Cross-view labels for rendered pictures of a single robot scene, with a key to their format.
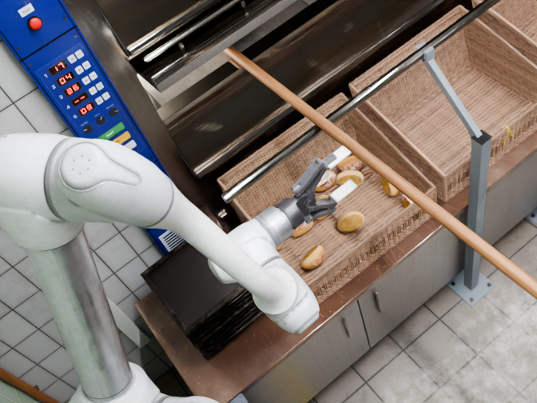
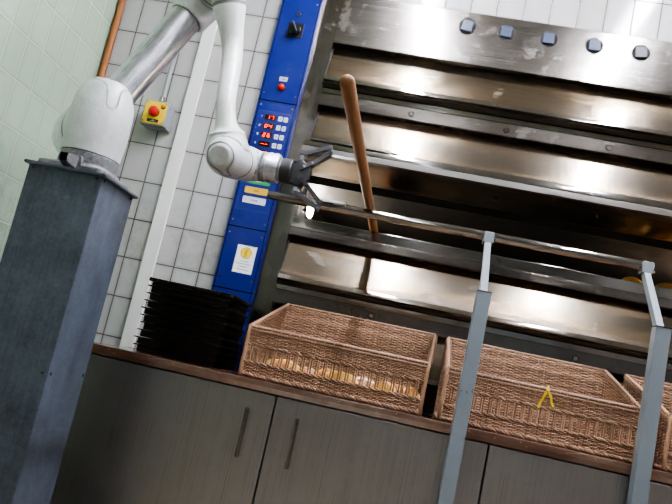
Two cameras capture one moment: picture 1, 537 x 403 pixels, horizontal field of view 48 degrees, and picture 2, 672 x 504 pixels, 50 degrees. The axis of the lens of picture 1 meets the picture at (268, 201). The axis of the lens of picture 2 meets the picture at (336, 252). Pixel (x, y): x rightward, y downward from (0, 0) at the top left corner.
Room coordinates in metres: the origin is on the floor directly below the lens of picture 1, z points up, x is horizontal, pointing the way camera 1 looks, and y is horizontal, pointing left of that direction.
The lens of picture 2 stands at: (-0.96, -1.13, 0.65)
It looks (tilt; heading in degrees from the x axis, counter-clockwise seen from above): 9 degrees up; 26
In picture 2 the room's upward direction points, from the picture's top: 12 degrees clockwise
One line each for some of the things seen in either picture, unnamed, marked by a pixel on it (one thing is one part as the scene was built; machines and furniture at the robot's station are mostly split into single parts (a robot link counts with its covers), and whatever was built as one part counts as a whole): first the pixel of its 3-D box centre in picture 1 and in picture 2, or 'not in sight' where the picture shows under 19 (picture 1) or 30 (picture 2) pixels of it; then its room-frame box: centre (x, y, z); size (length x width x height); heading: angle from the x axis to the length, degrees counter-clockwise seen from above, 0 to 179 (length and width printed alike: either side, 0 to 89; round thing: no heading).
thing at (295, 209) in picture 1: (298, 207); (295, 172); (0.86, -0.06, 1.20); 0.09 x 0.07 x 0.08; 108
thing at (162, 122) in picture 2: not in sight; (157, 115); (1.13, 0.76, 1.46); 0.10 x 0.07 x 0.10; 108
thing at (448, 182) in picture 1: (452, 99); (529, 392); (1.39, -0.76, 0.72); 0.56 x 0.49 x 0.28; 107
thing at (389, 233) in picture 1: (327, 196); (345, 352); (1.20, -0.19, 0.72); 0.56 x 0.49 x 0.28; 107
